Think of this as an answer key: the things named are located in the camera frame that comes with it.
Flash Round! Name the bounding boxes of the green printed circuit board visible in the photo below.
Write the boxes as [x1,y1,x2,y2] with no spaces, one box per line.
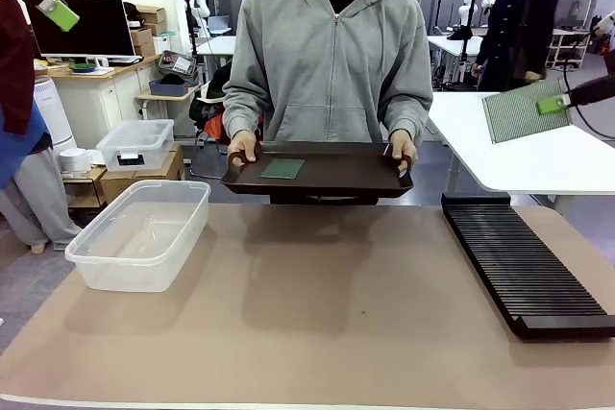
[481,76,572,145]
[260,157,307,181]

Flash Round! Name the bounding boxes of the dark brown serving tray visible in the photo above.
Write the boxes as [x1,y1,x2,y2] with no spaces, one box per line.
[220,140,415,200]

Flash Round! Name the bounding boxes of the person's left forearm grey sleeve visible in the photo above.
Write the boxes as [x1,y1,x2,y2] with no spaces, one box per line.
[381,78,435,142]

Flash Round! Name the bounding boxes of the person's right forearm grey sleeve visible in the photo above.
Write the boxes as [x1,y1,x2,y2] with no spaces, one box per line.
[222,78,273,141]

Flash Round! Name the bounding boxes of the person's left hand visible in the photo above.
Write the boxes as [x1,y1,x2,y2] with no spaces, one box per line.
[387,130,419,176]

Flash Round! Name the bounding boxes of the person's right hand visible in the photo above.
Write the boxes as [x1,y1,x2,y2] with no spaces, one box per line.
[226,131,263,169]

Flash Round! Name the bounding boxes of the black computer monitor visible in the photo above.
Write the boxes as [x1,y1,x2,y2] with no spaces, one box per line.
[26,0,138,65]

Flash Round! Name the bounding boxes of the large white table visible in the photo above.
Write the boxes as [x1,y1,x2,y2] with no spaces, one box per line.
[426,91,615,217]

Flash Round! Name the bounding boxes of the wooden shelf unit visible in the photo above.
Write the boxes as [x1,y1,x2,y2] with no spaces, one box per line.
[545,28,595,70]

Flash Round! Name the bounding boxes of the person in black coat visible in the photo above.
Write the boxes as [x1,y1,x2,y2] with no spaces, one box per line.
[473,0,561,92]

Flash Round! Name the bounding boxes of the white cabinet desk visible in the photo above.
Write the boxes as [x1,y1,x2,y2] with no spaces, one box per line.
[47,54,162,152]

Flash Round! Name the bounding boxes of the white air purifier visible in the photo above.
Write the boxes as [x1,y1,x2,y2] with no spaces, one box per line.
[32,76,78,152]

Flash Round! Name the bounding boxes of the long white background table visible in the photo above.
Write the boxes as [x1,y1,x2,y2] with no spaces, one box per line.
[427,34,486,89]

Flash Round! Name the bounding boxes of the grey tray with items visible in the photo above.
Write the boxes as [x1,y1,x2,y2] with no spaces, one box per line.
[158,49,197,76]

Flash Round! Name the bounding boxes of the blue plastic bin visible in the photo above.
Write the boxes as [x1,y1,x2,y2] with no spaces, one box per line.
[148,74,189,97]

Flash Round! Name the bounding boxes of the small white side table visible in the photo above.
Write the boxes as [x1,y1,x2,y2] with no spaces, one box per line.
[134,85,201,123]

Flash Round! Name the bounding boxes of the small white round device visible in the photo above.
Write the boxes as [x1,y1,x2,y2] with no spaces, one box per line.
[58,148,105,174]

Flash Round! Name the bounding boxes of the clear lidded storage container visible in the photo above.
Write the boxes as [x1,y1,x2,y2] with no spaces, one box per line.
[95,118,176,173]

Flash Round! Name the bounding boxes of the black slotted PCB rack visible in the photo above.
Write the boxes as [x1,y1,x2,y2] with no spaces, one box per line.
[440,192,615,340]

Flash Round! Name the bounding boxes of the large brown cardboard box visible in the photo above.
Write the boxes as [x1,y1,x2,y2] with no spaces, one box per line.
[98,145,186,205]

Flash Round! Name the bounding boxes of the orange cloth item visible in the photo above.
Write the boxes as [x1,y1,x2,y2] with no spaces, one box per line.
[204,111,232,140]

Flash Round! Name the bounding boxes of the person in grey hoodie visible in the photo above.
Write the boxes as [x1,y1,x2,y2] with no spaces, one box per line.
[222,0,435,205]

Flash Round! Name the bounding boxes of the clear plastic open box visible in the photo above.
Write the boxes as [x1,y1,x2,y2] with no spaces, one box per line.
[64,180,212,294]

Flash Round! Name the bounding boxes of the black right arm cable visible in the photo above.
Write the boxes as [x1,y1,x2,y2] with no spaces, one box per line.
[558,61,615,140]

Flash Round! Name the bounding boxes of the small black frame side table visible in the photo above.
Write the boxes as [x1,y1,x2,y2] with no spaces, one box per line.
[61,164,108,212]

